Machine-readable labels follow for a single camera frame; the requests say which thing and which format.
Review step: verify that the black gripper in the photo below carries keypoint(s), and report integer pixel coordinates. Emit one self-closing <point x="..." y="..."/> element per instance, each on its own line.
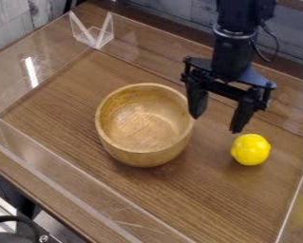
<point x="251" y="89"/>

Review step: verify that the yellow lemon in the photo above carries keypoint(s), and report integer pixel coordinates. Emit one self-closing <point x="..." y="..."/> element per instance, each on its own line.
<point x="251" y="149"/>

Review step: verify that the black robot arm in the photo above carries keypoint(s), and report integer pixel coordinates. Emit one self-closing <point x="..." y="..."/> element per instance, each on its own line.
<point x="226" y="74"/>

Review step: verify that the brown wooden bowl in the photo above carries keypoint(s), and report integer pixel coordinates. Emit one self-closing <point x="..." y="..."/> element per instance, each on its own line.
<point x="144" y="124"/>

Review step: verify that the clear acrylic tray wall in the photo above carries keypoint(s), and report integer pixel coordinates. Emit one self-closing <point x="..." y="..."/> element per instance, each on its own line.
<point x="101" y="146"/>

